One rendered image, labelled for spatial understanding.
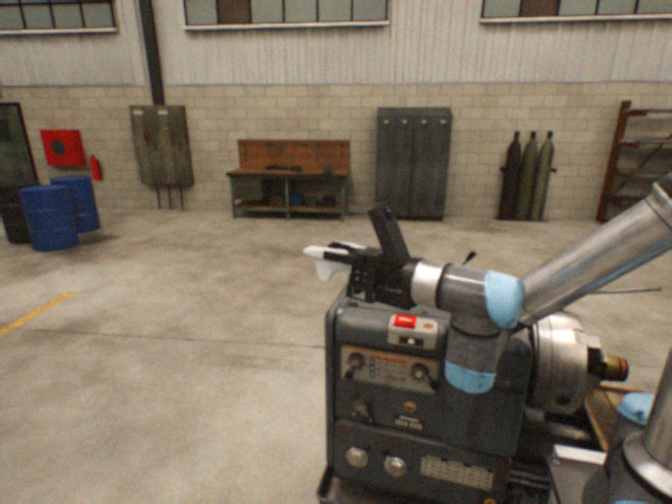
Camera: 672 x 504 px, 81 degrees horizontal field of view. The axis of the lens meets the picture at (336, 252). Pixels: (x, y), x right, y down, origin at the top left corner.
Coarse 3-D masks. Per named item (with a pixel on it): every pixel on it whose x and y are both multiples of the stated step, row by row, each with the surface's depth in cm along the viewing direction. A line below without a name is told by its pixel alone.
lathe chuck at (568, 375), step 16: (560, 320) 117; (576, 320) 117; (560, 336) 113; (560, 352) 111; (576, 352) 110; (560, 368) 110; (576, 368) 109; (560, 384) 111; (576, 384) 110; (544, 400) 115; (576, 400) 111
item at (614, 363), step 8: (608, 360) 118; (616, 360) 118; (624, 360) 119; (592, 368) 124; (600, 368) 119; (608, 368) 117; (616, 368) 117; (624, 368) 117; (600, 376) 120; (608, 376) 118; (616, 376) 117; (624, 376) 117
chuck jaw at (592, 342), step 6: (576, 330) 114; (576, 336) 113; (582, 336) 113; (588, 336) 114; (594, 336) 114; (588, 342) 113; (594, 342) 113; (588, 348) 113; (594, 348) 112; (600, 348) 116; (588, 354) 115; (594, 354) 114; (600, 354) 115; (588, 360) 118; (594, 360) 117; (600, 360) 116; (606, 360) 116
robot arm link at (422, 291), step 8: (416, 264) 62; (424, 264) 60; (432, 264) 60; (440, 264) 60; (416, 272) 60; (424, 272) 59; (432, 272) 59; (440, 272) 65; (416, 280) 60; (424, 280) 59; (432, 280) 58; (416, 288) 60; (424, 288) 59; (432, 288) 58; (416, 296) 60; (424, 296) 59; (432, 296) 58; (424, 304) 61; (432, 304) 59
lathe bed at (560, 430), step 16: (528, 416) 134; (544, 416) 137; (560, 416) 136; (576, 416) 134; (528, 432) 126; (544, 432) 124; (560, 432) 124; (528, 448) 120; (544, 448) 119; (576, 448) 121; (592, 448) 121; (512, 464) 122; (528, 464) 121; (544, 464) 121; (512, 480) 125; (528, 480) 124; (544, 480) 121
